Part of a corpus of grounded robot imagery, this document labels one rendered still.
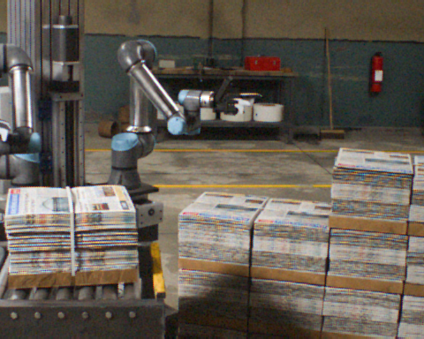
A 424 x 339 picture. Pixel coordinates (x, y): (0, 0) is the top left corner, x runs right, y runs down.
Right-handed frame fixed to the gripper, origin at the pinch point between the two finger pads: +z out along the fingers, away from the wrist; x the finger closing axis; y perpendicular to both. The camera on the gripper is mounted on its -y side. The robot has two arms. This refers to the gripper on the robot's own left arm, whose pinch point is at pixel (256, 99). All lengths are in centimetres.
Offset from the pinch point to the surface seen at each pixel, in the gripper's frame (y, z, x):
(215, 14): 43, -239, -570
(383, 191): 20, 60, 39
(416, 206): 24, 72, 38
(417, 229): 33, 74, 39
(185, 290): 65, -12, 53
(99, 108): 160, -375, -489
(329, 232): 37, 42, 43
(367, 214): 28, 55, 41
